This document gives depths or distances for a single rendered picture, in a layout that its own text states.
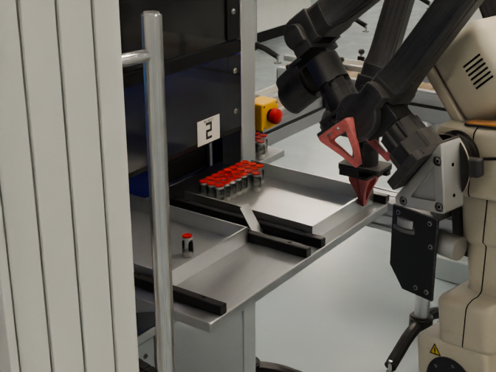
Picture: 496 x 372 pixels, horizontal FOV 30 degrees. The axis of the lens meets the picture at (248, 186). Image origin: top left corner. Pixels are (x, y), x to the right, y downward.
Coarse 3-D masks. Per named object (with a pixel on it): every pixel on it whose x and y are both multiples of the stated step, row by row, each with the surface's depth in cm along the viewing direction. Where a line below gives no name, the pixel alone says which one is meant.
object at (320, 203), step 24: (264, 168) 226; (288, 168) 222; (264, 192) 217; (288, 192) 217; (312, 192) 217; (336, 192) 216; (264, 216) 197; (288, 216) 203; (312, 216) 203; (336, 216) 198
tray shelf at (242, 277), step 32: (192, 192) 218; (352, 224) 199; (224, 256) 185; (256, 256) 185; (288, 256) 185; (320, 256) 189; (192, 288) 172; (224, 288) 172; (256, 288) 172; (192, 320) 162; (224, 320) 164
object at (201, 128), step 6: (216, 114) 217; (204, 120) 214; (210, 120) 216; (216, 120) 218; (198, 126) 212; (204, 126) 214; (216, 126) 218; (198, 132) 213; (204, 132) 215; (210, 132) 217; (216, 132) 219; (198, 138) 213; (204, 138) 215; (210, 138) 217; (216, 138) 219; (198, 144) 214; (204, 144) 216
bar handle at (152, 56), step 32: (160, 32) 108; (128, 64) 107; (160, 64) 109; (160, 96) 110; (160, 128) 112; (160, 160) 113; (160, 192) 115; (160, 224) 116; (160, 256) 118; (160, 288) 119; (160, 320) 121; (160, 352) 123
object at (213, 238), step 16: (144, 208) 205; (176, 208) 200; (144, 224) 199; (176, 224) 199; (192, 224) 198; (208, 224) 196; (224, 224) 193; (144, 240) 192; (176, 240) 192; (208, 240) 192; (224, 240) 184; (240, 240) 188; (144, 256) 185; (176, 256) 185; (208, 256) 180; (144, 272) 173; (176, 272) 173; (192, 272) 177
